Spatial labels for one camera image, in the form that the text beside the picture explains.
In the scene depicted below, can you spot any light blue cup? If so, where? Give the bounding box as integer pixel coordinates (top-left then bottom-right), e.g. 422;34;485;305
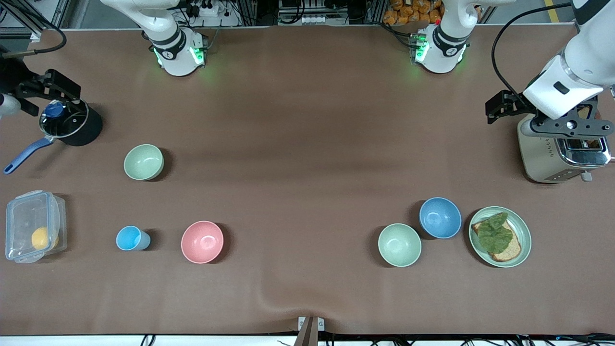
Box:
116;225;151;251

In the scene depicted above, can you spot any brown bread slice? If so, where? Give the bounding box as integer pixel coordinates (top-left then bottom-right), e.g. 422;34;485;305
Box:
471;219;522;262

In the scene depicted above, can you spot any pink bowl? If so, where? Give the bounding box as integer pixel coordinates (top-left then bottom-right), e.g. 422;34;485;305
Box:
181;221;224;264

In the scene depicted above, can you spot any blue bowl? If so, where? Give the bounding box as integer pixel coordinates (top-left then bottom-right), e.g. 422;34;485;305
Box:
419;197;462;239

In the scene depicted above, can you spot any black pot with blue handle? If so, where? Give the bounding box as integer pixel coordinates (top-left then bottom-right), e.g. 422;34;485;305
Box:
4;99;103;174

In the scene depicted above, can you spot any beige and chrome toaster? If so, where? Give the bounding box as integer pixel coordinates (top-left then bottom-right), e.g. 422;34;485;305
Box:
517;103;613;184

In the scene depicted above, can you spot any white power strip with plugs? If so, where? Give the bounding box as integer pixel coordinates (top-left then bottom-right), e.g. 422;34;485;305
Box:
185;0;241;27

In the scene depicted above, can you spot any brown toast slice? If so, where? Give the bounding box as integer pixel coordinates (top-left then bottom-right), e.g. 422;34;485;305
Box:
577;103;602;148

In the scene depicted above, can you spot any glass lid with blue knob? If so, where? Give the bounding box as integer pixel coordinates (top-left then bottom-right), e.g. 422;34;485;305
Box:
39;99;90;138

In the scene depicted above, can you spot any metal table clamp bracket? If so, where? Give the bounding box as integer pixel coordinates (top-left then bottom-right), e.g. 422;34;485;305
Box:
294;316;325;346

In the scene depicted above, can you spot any aluminium frame profile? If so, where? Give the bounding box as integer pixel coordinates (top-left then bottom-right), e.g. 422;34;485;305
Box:
7;0;43;42

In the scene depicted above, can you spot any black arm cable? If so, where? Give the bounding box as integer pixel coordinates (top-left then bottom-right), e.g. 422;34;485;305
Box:
491;2;575;104
0;10;67;59

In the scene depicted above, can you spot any light green plate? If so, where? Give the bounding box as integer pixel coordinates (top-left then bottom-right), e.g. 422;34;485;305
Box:
468;206;532;268

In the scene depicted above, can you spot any orange snack bag pile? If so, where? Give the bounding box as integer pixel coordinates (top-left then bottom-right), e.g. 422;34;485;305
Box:
383;0;443;25

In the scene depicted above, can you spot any brown table cover cloth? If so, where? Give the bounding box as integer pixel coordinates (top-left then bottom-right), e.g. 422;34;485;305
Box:
0;25;615;336

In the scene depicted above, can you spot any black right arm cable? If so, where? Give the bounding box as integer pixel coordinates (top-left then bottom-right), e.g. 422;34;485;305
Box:
0;10;67;59

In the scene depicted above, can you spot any yellow lemon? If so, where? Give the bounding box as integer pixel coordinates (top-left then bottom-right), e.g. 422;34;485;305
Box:
31;227;59;250

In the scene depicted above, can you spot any light green bowl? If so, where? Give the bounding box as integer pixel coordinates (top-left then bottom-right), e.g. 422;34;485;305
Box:
124;144;164;181
378;223;422;268

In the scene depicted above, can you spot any clear plastic lidded container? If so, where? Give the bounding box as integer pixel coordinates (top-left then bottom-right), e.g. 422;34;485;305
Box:
5;190;67;264

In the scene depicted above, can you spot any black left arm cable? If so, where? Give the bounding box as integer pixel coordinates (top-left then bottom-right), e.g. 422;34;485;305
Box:
491;2;575;104

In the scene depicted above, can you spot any green lettuce leaf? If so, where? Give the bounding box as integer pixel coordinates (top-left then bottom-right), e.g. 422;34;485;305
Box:
477;212;514;254

